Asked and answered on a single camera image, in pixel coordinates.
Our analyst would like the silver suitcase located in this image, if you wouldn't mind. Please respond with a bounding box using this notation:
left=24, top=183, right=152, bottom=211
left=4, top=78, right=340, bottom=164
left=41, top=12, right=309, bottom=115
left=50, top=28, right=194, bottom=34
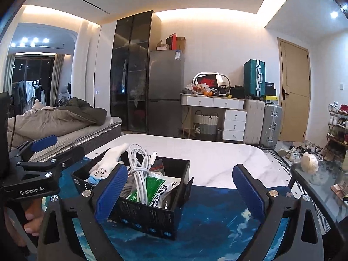
left=259, top=104, right=283, bottom=148

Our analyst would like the beige suitcase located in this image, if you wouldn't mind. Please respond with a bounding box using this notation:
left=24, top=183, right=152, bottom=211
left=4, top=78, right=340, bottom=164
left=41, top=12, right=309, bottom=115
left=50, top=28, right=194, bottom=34
left=243, top=100, right=265, bottom=145

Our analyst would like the person's left hand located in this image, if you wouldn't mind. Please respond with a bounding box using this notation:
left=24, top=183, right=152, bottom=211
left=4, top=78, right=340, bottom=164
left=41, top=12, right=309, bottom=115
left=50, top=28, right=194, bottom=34
left=23, top=198, right=45, bottom=236

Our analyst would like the cream fluffy ball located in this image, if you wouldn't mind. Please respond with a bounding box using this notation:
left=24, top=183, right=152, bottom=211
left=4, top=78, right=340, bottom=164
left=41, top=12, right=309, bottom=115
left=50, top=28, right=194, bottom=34
left=300, top=152, right=318, bottom=174

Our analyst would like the black cardboard box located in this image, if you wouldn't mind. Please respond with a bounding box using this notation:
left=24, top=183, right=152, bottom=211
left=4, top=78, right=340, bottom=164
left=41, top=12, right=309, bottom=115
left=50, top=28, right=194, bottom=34
left=71, top=150, right=194, bottom=241

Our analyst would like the white cable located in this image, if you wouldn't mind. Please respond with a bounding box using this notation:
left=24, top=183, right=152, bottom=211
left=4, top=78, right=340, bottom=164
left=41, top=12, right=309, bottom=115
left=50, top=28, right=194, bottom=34
left=127, top=143, right=159, bottom=205

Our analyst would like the olive beige blanket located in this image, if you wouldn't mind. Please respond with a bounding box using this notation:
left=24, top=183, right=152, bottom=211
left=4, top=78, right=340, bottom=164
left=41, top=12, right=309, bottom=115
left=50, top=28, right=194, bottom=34
left=7, top=97, right=107, bottom=148

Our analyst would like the oval mirror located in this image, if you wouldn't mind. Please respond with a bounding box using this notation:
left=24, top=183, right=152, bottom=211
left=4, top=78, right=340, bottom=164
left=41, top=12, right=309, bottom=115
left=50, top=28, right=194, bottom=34
left=192, top=72, right=231, bottom=94

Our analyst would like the blue sky table mat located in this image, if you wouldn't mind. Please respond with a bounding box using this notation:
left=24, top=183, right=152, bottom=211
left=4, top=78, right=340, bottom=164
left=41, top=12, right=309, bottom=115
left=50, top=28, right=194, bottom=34
left=40, top=156, right=303, bottom=261

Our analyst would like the grey mattress bed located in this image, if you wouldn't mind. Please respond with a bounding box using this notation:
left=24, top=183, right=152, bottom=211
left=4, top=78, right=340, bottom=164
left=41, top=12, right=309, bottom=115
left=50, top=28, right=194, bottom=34
left=29, top=117, right=123, bottom=162

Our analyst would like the shoe rack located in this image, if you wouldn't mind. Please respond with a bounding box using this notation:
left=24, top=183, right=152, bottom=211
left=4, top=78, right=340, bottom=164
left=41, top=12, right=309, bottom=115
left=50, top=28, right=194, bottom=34
left=325, top=101, right=347, bottom=162

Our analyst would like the white woven basket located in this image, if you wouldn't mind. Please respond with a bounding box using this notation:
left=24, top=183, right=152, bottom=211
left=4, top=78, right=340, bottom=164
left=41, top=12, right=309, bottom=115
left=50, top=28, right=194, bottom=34
left=194, top=110, right=219, bottom=141

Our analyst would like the green white medicine packet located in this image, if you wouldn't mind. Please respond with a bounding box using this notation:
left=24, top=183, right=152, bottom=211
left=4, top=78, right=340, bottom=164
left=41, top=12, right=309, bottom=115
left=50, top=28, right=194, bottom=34
left=126, top=173, right=181, bottom=208

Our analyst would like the glass side table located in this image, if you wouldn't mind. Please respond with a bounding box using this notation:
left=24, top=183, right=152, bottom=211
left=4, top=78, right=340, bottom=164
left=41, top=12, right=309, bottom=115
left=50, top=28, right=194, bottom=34
left=286, top=158, right=348, bottom=236

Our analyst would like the teal suitcase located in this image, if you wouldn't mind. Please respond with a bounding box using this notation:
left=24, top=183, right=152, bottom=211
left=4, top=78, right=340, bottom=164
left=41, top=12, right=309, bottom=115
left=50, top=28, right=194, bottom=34
left=244, top=59, right=265, bottom=101

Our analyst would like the wooden door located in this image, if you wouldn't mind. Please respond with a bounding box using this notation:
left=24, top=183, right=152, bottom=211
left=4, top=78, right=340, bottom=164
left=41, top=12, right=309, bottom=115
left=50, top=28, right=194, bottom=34
left=278, top=38, right=311, bottom=142

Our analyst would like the dark glass cabinet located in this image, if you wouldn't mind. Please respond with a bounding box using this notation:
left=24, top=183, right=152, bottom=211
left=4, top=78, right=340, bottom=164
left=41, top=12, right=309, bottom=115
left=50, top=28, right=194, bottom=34
left=110, top=11, right=162, bottom=133

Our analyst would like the grey refrigerator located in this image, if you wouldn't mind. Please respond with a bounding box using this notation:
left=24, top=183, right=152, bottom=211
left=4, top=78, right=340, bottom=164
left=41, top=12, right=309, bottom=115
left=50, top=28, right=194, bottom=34
left=147, top=50, right=185, bottom=137

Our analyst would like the white drawer desk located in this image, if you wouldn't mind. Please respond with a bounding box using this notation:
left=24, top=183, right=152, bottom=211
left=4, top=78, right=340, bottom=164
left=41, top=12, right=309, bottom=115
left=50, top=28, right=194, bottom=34
left=181, top=94, right=247, bottom=142

